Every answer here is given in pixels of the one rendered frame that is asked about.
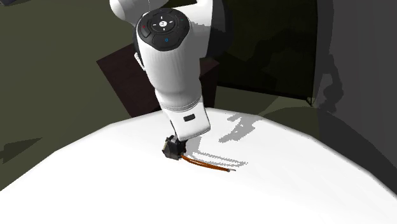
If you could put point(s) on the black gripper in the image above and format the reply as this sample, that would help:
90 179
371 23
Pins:
173 148

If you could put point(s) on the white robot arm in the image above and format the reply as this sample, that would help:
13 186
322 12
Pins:
173 71

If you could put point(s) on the thin orange stick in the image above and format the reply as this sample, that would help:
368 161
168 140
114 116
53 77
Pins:
204 164

